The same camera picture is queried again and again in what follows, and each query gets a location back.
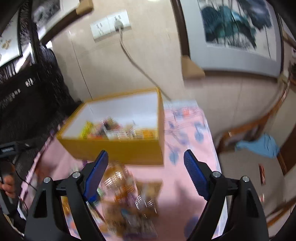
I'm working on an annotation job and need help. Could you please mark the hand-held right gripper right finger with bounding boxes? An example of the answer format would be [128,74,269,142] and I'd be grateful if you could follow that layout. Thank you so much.
[184,149,270,241]

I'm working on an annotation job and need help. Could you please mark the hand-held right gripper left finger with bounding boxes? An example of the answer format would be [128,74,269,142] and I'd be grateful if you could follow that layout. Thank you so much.
[24,150,109,241]

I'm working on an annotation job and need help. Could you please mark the yellow cardboard box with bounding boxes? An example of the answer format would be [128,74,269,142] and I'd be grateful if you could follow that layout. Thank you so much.
[57,87,165,165]

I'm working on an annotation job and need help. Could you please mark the pile of snack packets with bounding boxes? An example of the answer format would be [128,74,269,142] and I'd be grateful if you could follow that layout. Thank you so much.
[81,117,162,240]

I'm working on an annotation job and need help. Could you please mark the person's left hand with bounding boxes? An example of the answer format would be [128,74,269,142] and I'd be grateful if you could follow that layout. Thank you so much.
[0,175,16,198]

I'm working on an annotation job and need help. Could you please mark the pink floral blanket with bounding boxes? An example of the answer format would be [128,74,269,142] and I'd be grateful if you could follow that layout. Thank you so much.
[18,100,228,241]

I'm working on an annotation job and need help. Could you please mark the wooden armchair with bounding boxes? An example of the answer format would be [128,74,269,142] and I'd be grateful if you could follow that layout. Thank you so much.
[213,76,296,223]

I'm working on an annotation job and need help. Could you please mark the dark carved wooden bench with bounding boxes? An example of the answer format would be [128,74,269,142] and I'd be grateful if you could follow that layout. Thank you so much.
[0,0,77,186]

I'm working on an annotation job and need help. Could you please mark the dark red snack bar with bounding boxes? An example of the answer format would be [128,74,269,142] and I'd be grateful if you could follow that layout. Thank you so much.
[258,164,266,184]

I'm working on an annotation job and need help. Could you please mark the blue cloth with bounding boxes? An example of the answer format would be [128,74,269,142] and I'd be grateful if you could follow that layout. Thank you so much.
[235,134,281,159]

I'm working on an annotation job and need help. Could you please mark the bird painted panel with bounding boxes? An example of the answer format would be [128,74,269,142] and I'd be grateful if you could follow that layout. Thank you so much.
[0,14,23,65]

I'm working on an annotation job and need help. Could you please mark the cardboard corner protector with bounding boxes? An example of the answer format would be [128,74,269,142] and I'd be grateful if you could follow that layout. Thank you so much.
[181,56,206,79]
[76,0,94,15]

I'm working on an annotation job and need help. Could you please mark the framed black white painting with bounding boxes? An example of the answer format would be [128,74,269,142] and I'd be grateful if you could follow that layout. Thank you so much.
[30,0,94,40]

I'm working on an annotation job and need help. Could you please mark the framed lotus painting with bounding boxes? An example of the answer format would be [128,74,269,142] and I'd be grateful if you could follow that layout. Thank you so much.
[171,0,286,78]

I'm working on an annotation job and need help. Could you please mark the empty white wall socket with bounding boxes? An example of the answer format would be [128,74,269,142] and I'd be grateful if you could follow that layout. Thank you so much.
[90,20,109,41]

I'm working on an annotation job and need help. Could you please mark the grey plug with cable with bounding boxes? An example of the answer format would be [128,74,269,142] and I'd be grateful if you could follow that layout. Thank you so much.
[113,20,173,102]

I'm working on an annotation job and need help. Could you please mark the white wall socket with plug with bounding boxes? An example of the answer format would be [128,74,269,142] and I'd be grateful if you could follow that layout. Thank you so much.
[106,9,132,33]

